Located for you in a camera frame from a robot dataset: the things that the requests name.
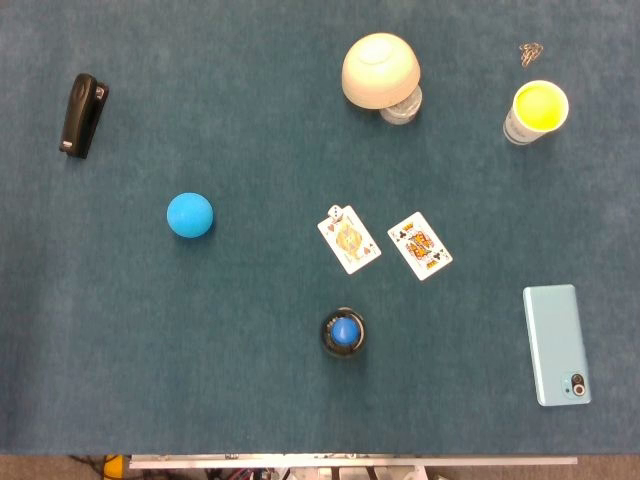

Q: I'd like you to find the dark bottle with blue cap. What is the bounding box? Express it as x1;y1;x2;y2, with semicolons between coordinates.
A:
320;306;368;358

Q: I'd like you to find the queen of hearts playing card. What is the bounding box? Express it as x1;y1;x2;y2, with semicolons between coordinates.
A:
316;204;383;275

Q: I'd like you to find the black stapler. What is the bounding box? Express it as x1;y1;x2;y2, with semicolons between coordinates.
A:
58;72;110;160

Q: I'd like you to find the cream upturned bowl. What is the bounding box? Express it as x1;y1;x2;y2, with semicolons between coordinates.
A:
341;32;422;110

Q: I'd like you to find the blue ball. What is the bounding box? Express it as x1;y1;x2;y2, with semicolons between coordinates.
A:
166;191;215;239

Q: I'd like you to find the teal table cloth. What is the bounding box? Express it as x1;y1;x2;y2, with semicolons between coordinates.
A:
0;0;640;457

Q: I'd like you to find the king of clubs playing card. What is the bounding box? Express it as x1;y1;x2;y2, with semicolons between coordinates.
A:
387;211;454;282

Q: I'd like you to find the pile of paper clips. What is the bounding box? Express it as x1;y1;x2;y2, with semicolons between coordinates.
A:
518;41;545;68

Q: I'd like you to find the clear glass jar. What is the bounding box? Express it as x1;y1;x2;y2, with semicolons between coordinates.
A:
378;83;424;127

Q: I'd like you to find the light blue smartphone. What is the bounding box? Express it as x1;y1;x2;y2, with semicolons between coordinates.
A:
522;283;593;408

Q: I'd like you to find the paper cup with yellow drink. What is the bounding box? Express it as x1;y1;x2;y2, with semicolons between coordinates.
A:
502;79;570;146

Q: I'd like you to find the aluminium table edge rail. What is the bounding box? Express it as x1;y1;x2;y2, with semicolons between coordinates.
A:
128;453;579;470

